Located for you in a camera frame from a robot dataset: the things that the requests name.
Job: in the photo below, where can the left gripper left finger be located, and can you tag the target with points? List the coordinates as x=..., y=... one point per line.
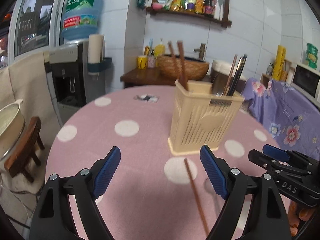
x=53, y=216

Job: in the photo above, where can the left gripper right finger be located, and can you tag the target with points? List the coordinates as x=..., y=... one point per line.
x=267, y=218

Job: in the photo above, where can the brown wooden chopstick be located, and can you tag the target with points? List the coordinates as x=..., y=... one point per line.
x=183, y=78
x=196, y=196
x=178, y=70
x=230, y=75

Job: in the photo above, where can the black chopstick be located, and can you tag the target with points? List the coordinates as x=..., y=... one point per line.
x=235, y=78
x=243, y=64

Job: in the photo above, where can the translucent plastic spoon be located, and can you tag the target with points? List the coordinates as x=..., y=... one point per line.
x=216, y=198

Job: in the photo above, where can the person right hand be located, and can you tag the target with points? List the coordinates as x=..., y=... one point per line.
x=295, y=215

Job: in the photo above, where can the purple floral cloth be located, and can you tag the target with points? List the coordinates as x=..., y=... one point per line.
x=290, y=118

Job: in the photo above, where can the small wooden stool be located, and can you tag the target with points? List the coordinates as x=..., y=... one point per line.
x=25, y=151

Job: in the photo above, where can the white microwave oven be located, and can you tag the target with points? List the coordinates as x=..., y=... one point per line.
x=306, y=80

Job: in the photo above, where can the pink polka dot tablecloth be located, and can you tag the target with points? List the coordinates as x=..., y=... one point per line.
x=149, y=196

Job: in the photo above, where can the cream pot with lid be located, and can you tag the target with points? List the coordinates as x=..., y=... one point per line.
x=12, y=125

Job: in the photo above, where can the cream plastic utensil holder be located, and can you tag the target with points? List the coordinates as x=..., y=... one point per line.
x=200, y=118

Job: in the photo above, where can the yellow rolled mat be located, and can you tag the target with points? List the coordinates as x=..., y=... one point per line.
x=279, y=62

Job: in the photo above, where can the white brown rice cooker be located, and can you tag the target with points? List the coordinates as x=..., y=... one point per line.
x=219, y=74

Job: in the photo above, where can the water dispenser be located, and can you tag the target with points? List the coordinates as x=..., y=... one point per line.
x=76, y=82

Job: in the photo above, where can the bronze faucet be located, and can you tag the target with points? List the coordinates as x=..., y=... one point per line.
x=201, y=51

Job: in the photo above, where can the dark wooden counter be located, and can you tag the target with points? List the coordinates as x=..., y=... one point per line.
x=144, y=77

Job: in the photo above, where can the yellow mug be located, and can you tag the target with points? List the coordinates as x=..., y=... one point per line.
x=142, y=61

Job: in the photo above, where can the paper cup stack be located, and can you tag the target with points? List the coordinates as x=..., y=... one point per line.
x=95, y=47

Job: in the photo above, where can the yellow soap dispenser bottle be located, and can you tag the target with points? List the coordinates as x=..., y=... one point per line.
x=159, y=49

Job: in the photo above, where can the dark soy sauce bottle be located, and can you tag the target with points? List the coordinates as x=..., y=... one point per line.
x=209, y=7

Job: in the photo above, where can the sliding glass window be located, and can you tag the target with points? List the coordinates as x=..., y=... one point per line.
x=35, y=25

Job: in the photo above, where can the yellow oil bottle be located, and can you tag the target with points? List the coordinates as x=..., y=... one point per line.
x=199, y=6

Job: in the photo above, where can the blue water jug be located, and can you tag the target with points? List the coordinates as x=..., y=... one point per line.
x=80, y=19

